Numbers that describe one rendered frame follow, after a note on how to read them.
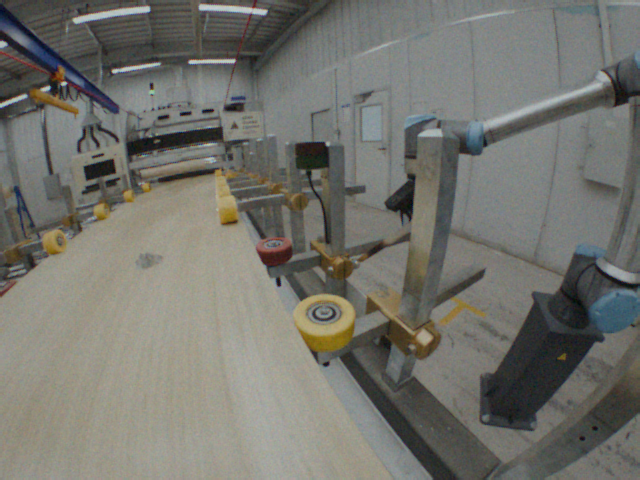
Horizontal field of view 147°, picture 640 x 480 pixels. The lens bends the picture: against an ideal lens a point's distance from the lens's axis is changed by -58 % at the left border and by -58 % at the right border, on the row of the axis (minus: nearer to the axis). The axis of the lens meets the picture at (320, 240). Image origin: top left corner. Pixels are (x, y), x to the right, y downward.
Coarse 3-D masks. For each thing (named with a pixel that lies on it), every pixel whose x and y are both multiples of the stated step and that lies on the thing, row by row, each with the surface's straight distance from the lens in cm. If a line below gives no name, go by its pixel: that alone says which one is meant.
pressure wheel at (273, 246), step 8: (264, 240) 53; (272, 240) 53; (280, 240) 52; (288, 240) 51; (256, 248) 50; (264, 248) 49; (272, 248) 48; (280, 248) 48; (288, 248) 48; (264, 256) 48; (272, 256) 47; (280, 256) 48; (288, 256) 49; (264, 264) 49; (272, 264) 48; (280, 264) 49; (280, 280) 55
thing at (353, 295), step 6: (348, 282) 55; (348, 288) 56; (354, 288) 53; (348, 294) 57; (354, 294) 54; (360, 294) 52; (348, 300) 58; (354, 300) 55; (360, 300) 53; (354, 306) 56; (360, 306) 54; (360, 312) 55; (378, 342) 53
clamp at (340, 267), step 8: (312, 248) 58; (320, 248) 55; (320, 256) 54; (328, 256) 51; (336, 256) 51; (344, 256) 51; (328, 264) 51; (336, 264) 49; (344, 264) 50; (352, 264) 51; (328, 272) 51; (336, 272) 49; (344, 272) 51; (352, 272) 52
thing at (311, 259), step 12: (360, 240) 62; (372, 240) 62; (396, 240) 68; (408, 240) 71; (312, 252) 55; (348, 252) 58; (360, 252) 60; (288, 264) 52; (300, 264) 53; (312, 264) 54; (276, 276) 52
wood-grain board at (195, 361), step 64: (192, 192) 158; (64, 256) 96; (128, 256) 68; (192, 256) 54; (256, 256) 47; (0, 320) 72; (64, 320) 52; (128, 320) 41; (192, 320) 34; (256, 320) 31; (0, 384) 49; (64, 384) 38; (128, 384) 31; (192, 384) 27; (256, 384) 25; (320, 384) 24; (0, 448) 40; (64, 448) 32; (128, 448) 27; (192, 448) 24; (256, 448) 22; (320, 448) 21
